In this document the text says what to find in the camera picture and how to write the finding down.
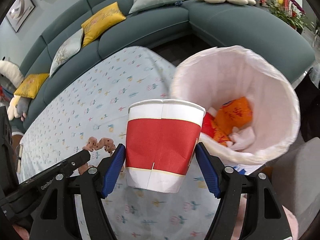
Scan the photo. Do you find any white glove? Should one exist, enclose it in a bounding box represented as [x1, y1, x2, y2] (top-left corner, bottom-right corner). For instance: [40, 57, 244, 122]
[227, 126, 256, 151]

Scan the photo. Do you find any red white paper cup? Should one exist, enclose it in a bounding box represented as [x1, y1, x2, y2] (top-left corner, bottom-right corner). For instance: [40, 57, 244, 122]
[125, 99, 206, 193]

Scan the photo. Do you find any red tissue packet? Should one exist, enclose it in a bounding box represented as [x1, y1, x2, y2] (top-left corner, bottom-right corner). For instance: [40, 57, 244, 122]
[201, 112, 216, 138]

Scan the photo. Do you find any orange plastic snack wrapper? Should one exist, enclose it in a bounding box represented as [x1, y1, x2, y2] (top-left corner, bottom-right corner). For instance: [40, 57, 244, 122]
[208, 97, 253, 146]

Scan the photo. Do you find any white lined trash bin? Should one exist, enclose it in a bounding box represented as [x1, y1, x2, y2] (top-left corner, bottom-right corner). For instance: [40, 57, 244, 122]
[170, 46, 300, 165]

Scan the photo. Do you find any person's left hand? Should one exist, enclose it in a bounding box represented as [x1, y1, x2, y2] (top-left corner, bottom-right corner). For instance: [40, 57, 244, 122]
[13, 224, 30, 240]

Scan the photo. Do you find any pink hair scrunchie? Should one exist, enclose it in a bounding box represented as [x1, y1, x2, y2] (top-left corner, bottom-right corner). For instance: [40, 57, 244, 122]
[77, 136, 117, 176]

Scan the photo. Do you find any book on side table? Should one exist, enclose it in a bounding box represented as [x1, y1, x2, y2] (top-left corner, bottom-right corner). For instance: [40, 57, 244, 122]
[16, 144, 23, 173]

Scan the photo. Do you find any grey mouse plush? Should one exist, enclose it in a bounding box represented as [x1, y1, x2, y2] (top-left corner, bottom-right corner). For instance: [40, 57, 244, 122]
[15, 97, 31, 121]

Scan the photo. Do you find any yellow cushion left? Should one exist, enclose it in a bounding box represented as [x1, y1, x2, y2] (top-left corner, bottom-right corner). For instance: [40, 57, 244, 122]
[14, 73, 49, 99]

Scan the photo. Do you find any yellow cushion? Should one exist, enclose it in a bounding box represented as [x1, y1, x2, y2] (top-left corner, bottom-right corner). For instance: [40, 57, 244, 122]
[81, 2, 126, 47]
[14, 73, 49, 99]

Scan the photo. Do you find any white alpaca plush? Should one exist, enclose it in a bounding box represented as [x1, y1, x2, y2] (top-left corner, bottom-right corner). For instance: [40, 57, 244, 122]
[0, 60, 24, 88]

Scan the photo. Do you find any grey green cushion left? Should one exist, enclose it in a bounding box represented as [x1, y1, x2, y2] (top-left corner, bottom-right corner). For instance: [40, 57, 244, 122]
[49, 28, 84, 77]

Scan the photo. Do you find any grey green cushion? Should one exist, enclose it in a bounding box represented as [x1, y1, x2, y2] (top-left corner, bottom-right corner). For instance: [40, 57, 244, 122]
[49, 28, 84, 77]
[128, 0, 186, 14]

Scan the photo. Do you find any yellow cushion centre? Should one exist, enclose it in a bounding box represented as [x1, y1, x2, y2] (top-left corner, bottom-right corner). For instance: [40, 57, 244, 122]
[81, 2, 126, 47]

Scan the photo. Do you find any dark green sectional sofa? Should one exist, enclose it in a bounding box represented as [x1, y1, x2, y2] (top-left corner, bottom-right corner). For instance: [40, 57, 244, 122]
[11, 0, 316, 132]

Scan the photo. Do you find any grey green cushion right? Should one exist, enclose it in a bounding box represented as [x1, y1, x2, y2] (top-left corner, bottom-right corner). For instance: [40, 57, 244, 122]
[128, 0, 186, 14]

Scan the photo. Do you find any potted orchid plant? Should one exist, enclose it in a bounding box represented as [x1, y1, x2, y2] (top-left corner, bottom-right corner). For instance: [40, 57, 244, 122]
[259, 0, 308, 34]

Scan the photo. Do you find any framed wall picture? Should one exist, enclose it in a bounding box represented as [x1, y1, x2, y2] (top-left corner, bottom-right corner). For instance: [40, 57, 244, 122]
[6, 0, 35, 33]

